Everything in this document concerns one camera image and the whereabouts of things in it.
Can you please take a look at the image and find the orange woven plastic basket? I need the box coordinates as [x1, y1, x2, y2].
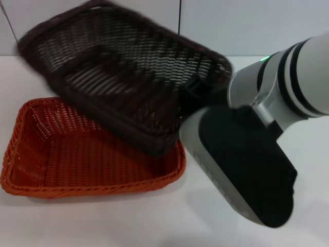
[0, 97, 187, 198]

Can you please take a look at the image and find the dark brown woven basket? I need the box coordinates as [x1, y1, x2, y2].
[16, 0, 233, 158]

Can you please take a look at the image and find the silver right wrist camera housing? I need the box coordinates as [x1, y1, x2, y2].
[179, 103, 299, 229]

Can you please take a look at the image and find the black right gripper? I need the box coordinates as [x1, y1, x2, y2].
[179, 74, 233, 121]

